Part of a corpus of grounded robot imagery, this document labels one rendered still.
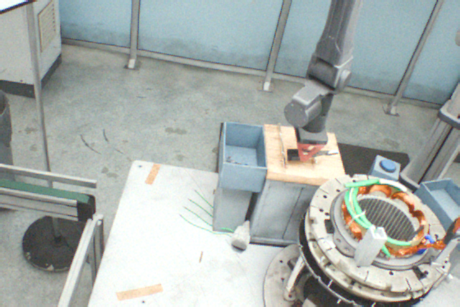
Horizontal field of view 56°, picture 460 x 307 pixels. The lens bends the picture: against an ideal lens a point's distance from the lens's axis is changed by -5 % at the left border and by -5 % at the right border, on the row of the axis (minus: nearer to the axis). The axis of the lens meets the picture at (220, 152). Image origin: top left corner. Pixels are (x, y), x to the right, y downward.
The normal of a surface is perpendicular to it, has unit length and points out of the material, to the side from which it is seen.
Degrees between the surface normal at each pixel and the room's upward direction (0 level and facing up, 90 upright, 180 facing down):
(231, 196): 90
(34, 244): 0
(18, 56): 90
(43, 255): 0
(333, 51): 98
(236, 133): 90
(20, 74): 89
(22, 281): 0
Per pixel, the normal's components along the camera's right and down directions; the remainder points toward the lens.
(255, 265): 0.15, -0.74
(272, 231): -0.02, 0.65
